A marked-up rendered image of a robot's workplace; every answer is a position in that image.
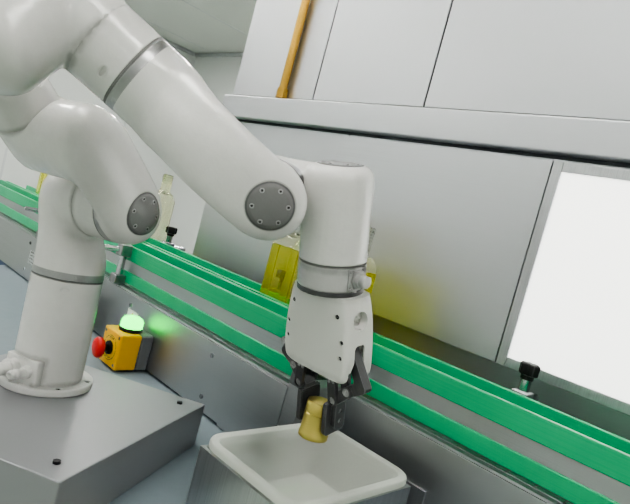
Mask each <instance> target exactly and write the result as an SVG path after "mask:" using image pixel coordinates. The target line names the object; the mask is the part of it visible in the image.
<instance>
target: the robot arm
mask: <svg viewBox="0 0 630 504"><path fill-rule="evenodd" d="M62 68H63V69H65V70H67V71H68V72H69V73H71V74H72V75H73V76H74V77H75V78H76V79H78V80H79V81H80V82H81V83H82V84H83V85H84V86H85V87H87V88H88V89H89V90H90V91H91V92H92V93H93V94H95V95H96V96H97V97H98V98H99V99H100V100H101V101H103V102H104V103H105V104H106V105H107V106H108V107H109V108H110V109H111V110H113V111H114V112H115V113H116V114H117V115H118V116H119V117H120V118H121V119H123V120H124V121H125V122H126V123H127V124H128V125H129V126H130V127H131V128H132V129H133V130H134V131H135V132H136V133H137V134H138V136H139V137H140V138H141V139H142V141H143V142H144V143H145V144H146V145H148V146H149V147H150V148H151V149H152V150H153V151H154V152H155V153H156V154H157V155H158V156H159V157H160V158H161V159H162V160H163V161H164V162H165V163H166V164H167V165H168V166H169V167H170V168H171V169H172V170H173V171H174V172H175V173H176V174H177V175H178V176H179V178H180V179H181V180H182V181H184V182H185V183H186V184H187V185H188V186H189V187H190V188H191V189H192V190H193V191H194V192H195V193H196V194H197V195H199V196H200V197H201V198H202V199H203V200H204V201H205V202H207V203H208V204H209V205H210V206H211V207H212V208H214V209H215V210H216V211H217V212H218V213H219V214H220V215H222V216H223V217H224V218H225V219H226V220H227V221H228V222H230V223H231V224H232V225H233V226H235V227H236V228H237V229H238V230H240V231H241V232H243V233H244V234H246V235H248V236H250V237H252V238H255V239H259V240H266V241H272V240H278V239H281V238H284V237H286V236H288V235H290V234H291V233H292V232H293V231H295V230H296V229H297V228H298V226H299V225H301V228H300V245H299V258H298V273H297V279H296V280H295V283H294V286H293V290H292V294H291V298H290V303H289V309H288V316H287V324H286V336H285V344H284V345H283V347H282V353H283V354H284V356H285V357H286V359H287V360H288V361H289V362H290V366H291V368H292V371H293V373H294V375H295V377H294V383H295V385H296V386H297V387H299V388H298V394H297V408H296V418H298V419H299V420H301V419H302V418H303V414H304V410H305V406H306V403H307V399H308V397H310V396H320V382H318V381H316V380H317V377H318V374H320V375H322V376H324V377H326V378H327V399H328V401H327V402H325V403H324V404H323V411H322V423H321V433H322V434H323V435H325V436H327V435H329V434H331V433H333V432H335V431H337V430H339V429H341V428H342V427H343V425H344V417H345V406H346V401H347V400H349V399H350V398H351V397H355V396H361V395H364V394H366V393H369V392H371V390H372V387H371V383H370V380H369V377H368V373H369V372H370V368H371V361H372V345H373V318H372V306H371V298H370V293H369V292H367V291H365V290H364V289H368V288H369V287H370V285H371V278H370V277H368V276H366V270H367V268H366V267H367V256H368V246H369V235H370V226H371V215H372V205H373V195H374V182H375V179H374V174H373V172H372V170H371V169H370V168H369V167H367V166H365V165H362V164H358V163H353V162H343V161H336V160H332V161H317V162H310V161H303V160H297V159H292V158H287V157H282V156H277V155H274V154H273V153H272V152H271V151H270V150H269V149H268V148H267V147H266V146H264V145H263V144H262V143H261V142H260V141H259V140H258V139H257V138H256V137H255V136H254V135H253V134H252V133H251V132H250V131H249V130H248V129H247V128H245V127H244V126H243V125H242V124H241V123H240V122H239V121H238V120H237V119H236V118H235V117H234V116H233V115H232V114H231V113H230V112H229V111H228V110H227V109H226V108H225V107H224V106H223V104H222V103H221V102H220V101H219V100H218V99H217V98H216V97H215V95H214V94H213V93H212V92H211V90H210V89H209V88H208V86H207V85H206V83H205V82H204V80H203V79H202V77H201V76H200V75H199V73H198V72H197V71H196V70H195V69H194V68H193V67H192V66H191V65H190V63H189V62H188V61H187V60H186V59H184V58H183V57H182V56H181V55H180V54H179V53H178V52H177V51H176V50H175V49H174V48H173V47H172V46H170V45H169V44H168V43H167V42H166V41H165V40H164V39H163V38H162V37H161V36H160V35H159V34H158V33H157V32H156V31H155V30H154V29H153V28H152V27H151V26H150V25H148V24H147V23H146V22H145V21H144V20H143V19H142V18H141V17H140V16H139V15H138V14H137V13H136V12H134V11H133V10H132V9H131V8H130V6H129V5H128V4H127V3H126V2H125V1H124V0H0V137H1V139H2V140H3V142H4V143H5V145H6V146H7V147H8V149H9V150H10V152H11V153H12V154H13V156H14V157H15V158H16V159H17V160H18V161H19V162H20V163H21V164H22V165H23V166H25V167H27V168H29V169H31V170H34V171H37V172H41V173H44V174H48V175H47V177H46V178H45V179H44V181H43V183H42V186H41V189H40V193H39V201H38V236H37V243H36V249H35V255H34V260H33V265H32V269H31V274H30V279H29V283H28V288H27V293H26V298H25V302H24V307H23V312H22V317H21V321H20V326H19V331H18V336H17V340H16V345H15V350H11V351H8V355H7V358H6V359H4V360H2V362H0V385H1V386H2V387H4V388H6V389H7V390H10V391H13V392H16V393H19V394H23V395H28V396H35V397H44V398H65V397H73V396H78V395H81V394H84V393H86V392H88V391H89V390H90V389H91V388H92V384H93V378H92V376H91V375H90V374H89V373H87V372H85V371H84V368H85V364H86V359H87V355H88V350H89V345H90V341H91V336H92V331H93V327H94V322H95V318H96V313H97V308H98V304H99V299H100V294H101V290H102V285H103V281H104V277H105V271H106V251H105V245H104V240H106V241H110V242H113V243H118V244H123V245H134V244H138V243H141V242H144V241H146V240H147V239H149V238H150V237H151V236H152V235H153V234H154V233H155V232H156V230H157V228H158V226H159V224H160V220H161V213H162V207H161V200H160V196H159V193H158V190H157V188H156V185H155V183H154V181H153V179H152V177H151V175H150V173H149V172H148V170H147V168H146V166H145V164H144V162H143V160H142V158H141V156H140V154H139V152H138V150H137V149H136V147H135V145H134V143H133V141H132V139H131V137H130V136H129V134H128V132H127V130H126V129H125V127H124V126H123V125H122V124H121V122H120V121H119V120H118V119H117V118H116V117H115V116H113V115H112V114H111V113H110V112H108V111H107V110H105V109H103V108H101V107H99V106H96V105H93V104H89V103H84V102H77V101H71V100H68V99H66V98H63V97H61V96H59V95H58V94H57V92H56V91H55V89H54V87H53V86H52V84H51V82H50V81H49V79H48V77H50V76H51V75H52V74H54V73H55V72H56V71H58V70H59V69H62ZM351 375H352V378H353V382H354V383H353V384H351ZM338 384H341V390H339V391H338Z"/></svg>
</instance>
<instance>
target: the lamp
mask: <svg viewBox="0 0 630 504"><path fill-rule="evenodd" d="M143 325H144V321H143V319H142V318H140V317H138V316H136V315H125V316H124V317H123V318H122V319H121V323H120V325H119V330H121V331H123V332H126V333H130V334H141V333H142V331H143Z"/></svg>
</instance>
